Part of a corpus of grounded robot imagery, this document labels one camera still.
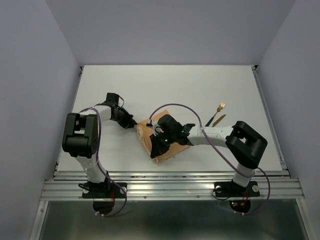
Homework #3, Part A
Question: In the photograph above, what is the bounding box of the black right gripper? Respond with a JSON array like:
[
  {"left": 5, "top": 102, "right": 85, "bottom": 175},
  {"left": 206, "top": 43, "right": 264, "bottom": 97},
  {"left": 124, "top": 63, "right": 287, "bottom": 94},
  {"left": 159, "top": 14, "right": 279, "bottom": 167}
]
[{"left": 149, "top": 131, "right": 176, "bottom": 159}]

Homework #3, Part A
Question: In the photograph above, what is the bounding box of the peach cloth napkin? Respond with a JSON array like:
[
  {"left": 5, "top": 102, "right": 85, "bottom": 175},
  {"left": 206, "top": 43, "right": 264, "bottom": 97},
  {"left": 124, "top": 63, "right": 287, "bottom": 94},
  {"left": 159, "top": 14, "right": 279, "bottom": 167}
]
[{"left": 135, "top": 109, "right": 195, "bottom": 163}]

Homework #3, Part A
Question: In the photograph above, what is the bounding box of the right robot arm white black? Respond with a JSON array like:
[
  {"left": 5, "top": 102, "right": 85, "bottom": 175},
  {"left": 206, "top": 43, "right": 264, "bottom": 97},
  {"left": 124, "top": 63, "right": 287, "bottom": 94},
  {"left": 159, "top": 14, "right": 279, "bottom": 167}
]
[{"left": 146, "top": 114, "right": 268, "bottom": 195}]

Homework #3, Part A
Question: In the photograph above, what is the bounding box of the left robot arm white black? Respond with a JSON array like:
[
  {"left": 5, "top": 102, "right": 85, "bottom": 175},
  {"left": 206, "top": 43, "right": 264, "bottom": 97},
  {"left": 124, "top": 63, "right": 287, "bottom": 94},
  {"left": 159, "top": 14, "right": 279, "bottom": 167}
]
[{"left": 62, "top": 92, "right": 137, "bottom": 197}]

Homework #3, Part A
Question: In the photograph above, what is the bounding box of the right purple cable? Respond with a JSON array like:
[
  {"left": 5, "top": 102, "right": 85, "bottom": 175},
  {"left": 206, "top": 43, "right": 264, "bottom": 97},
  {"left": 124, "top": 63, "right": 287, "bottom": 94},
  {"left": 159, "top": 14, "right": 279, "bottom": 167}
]
[{"left": 147, "top": 103, "right": 271, "bottom": 217}]

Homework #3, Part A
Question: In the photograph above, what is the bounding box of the purple cable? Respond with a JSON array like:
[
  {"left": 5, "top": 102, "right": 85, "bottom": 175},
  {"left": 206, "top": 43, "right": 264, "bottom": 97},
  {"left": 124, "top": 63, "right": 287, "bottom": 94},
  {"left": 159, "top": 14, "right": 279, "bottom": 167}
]
[
  {"left": 78, "top": 94, "right": 128, "bottom": 218},
  {"left": 147, "top": 103, "right": 271, "bottom": 217}
]

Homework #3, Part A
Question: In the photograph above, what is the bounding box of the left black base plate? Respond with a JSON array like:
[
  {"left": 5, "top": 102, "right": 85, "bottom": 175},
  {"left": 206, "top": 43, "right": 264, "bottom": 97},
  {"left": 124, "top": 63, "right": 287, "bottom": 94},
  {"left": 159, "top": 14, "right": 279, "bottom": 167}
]
[{"left": 78, "top": 181, "right": 125, "bottom": 199}]

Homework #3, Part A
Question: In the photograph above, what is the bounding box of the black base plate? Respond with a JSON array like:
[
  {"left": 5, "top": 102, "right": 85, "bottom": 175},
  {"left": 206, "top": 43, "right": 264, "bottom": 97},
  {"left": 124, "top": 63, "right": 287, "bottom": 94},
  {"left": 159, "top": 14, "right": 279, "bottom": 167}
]
[
  {"left": 213, "top": 181, "right": 260, "bottom": 198},
  {"left": 78, "top": 181, "right": 125, "bottom": 199}
]

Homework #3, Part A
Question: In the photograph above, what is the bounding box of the gold fork black handle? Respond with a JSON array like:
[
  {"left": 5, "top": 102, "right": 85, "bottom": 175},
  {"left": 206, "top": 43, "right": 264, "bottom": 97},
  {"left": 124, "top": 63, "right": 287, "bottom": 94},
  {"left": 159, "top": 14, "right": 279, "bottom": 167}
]
[{"left": 205, "top": 102, "right": 225, "bottom": 127}]

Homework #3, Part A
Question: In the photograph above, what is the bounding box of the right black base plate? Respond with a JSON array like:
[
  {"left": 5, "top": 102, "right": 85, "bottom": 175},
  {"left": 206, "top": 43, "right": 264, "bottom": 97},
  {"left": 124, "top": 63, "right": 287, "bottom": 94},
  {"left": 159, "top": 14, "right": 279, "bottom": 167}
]
[{"left": 213, "top": 181, "right": 260, "bottom": 198}]

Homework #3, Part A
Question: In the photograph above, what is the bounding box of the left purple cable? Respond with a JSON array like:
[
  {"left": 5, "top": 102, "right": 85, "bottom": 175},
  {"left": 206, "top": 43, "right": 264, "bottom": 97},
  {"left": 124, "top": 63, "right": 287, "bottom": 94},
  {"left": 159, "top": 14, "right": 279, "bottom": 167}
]
[{"left": 78, "top": 94, "right": 128, "bottom": 218}]

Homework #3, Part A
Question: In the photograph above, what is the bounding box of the aluminium rail frame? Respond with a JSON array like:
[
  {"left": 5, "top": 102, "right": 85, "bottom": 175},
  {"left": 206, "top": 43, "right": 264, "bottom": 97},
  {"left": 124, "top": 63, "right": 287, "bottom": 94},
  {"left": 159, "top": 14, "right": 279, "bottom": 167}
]
[{"left": 30, "top": 65, "right": 317, "bottom": 240}]

